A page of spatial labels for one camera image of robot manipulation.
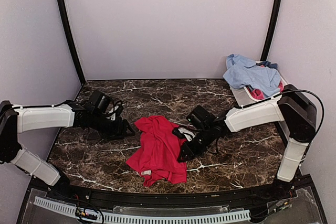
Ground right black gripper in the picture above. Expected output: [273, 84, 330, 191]
[177, 126, 214, 162]

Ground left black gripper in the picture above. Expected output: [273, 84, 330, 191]
[90, 112, 135, 141]

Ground red t-shirt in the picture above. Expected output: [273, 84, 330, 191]
[126, 115, 187, 187]

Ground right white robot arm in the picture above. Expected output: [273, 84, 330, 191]
[177, 84, 322, 200]

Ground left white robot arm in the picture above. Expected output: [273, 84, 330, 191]
[1, 100, 135, 201]

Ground white plastic laundry bin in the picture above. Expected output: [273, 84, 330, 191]
[229, 60, 289, 104]

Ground pink garment in bin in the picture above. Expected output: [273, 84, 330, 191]
[247, 81, 284, 100]

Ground light blue shirt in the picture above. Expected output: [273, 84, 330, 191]
[223, 54, 282, 97]

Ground dark blue garment in bin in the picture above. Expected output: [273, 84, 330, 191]
[257, 61, 278, 70]

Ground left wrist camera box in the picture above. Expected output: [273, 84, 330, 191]
[87, 90, 111, 113]

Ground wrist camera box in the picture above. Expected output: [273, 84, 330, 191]
[87, 90, 111, 113]
[186, 105, 215, 130]

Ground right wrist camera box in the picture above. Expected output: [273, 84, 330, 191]
[186, 105, 215, 130]

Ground white slotted cable duct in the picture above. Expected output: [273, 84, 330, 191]
[33, 196, 250, 224]

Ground left electronics board with wires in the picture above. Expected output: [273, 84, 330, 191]
[71, 194, 104, 223]

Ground electronics board with wires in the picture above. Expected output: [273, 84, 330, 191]
[266, 198, 293, 217]
[71, 194, 104, 223]

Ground right electronics board with wires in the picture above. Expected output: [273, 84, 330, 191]
[266, 198, 293, 217]

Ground left black frame post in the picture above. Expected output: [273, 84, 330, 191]
[57, 0, 86, 86]

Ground black frame post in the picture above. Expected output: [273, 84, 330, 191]
[260, 0, 281, 61]
[57, 0, 86, 86]

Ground right black frame post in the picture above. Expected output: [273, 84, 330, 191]
[260, 0, 281, 61]

